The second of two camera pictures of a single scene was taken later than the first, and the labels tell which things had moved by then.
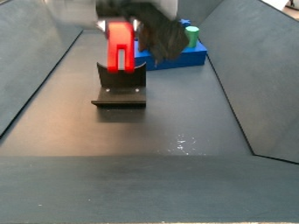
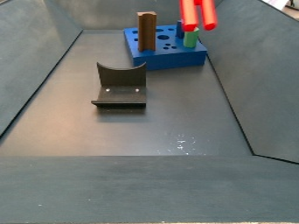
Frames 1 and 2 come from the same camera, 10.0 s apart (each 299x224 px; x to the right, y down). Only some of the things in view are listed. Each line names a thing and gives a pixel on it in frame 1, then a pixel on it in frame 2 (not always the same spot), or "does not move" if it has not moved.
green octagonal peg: [191, 31] does not move
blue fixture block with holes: [191, 57] does not move
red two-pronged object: [120, 39] -> [190, 14]
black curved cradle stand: [122, 89] does not move
